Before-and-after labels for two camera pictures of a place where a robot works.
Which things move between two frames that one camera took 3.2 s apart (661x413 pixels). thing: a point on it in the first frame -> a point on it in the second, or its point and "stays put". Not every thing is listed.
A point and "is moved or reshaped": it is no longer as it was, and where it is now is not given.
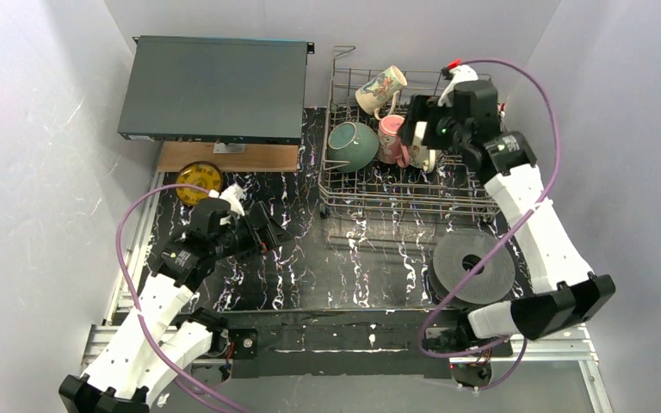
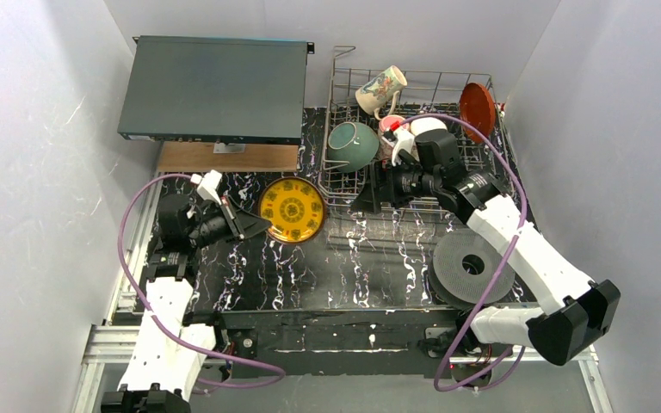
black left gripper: (260, 229) -> (232, 219)
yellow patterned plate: (197, 173) is moved or reshaped
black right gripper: (417, 128) -> (382, 186)
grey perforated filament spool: (456, 255) stays put
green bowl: (355, 143) stays put
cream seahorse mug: (378, 89) stays put
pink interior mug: (391, 150) stays put
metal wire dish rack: (367, 167) stays put
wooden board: (230, 157) stays put
